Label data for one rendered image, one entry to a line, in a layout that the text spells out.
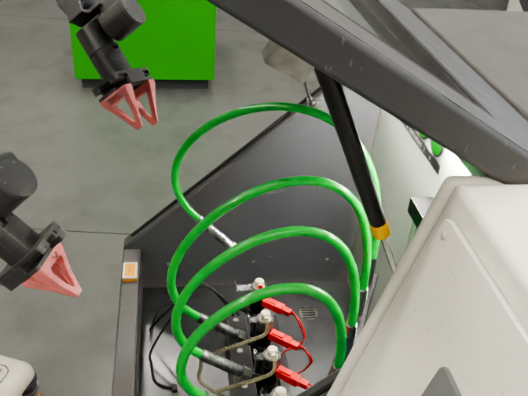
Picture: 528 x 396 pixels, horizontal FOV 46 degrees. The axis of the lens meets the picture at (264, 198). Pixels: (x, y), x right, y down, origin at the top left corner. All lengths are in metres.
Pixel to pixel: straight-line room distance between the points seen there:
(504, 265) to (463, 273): 0.05
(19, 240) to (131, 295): 0.46
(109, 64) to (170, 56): 3.26
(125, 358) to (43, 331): 1.45
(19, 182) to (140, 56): 3.59
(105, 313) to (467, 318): 2.22
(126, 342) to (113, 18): 0.59
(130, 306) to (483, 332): 0.89
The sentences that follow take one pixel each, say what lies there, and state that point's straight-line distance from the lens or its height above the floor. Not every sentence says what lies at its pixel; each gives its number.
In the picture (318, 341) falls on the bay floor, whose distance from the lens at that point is 1.42.
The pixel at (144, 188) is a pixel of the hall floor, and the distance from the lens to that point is 3.40.
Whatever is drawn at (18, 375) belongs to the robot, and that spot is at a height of 0.27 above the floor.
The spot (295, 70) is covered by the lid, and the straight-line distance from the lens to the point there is 0.53.
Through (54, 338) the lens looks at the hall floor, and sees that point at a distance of 2.61.
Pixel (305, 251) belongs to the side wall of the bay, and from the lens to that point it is 1.50.
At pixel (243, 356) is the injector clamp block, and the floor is 0.98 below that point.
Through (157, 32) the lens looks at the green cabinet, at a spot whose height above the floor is 0.42.
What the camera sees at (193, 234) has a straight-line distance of 0.93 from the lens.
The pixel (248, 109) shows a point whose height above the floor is 1.40.
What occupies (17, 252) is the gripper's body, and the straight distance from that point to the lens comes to 0.91.
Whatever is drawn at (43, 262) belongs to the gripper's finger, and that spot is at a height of 1.27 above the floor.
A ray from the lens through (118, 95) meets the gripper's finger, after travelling 1.14.
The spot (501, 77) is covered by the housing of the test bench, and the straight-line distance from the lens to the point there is 1.03.
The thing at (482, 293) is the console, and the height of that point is 1.51.
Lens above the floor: 1.84
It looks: 33 degrees down
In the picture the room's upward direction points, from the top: 5 degrees clockwise
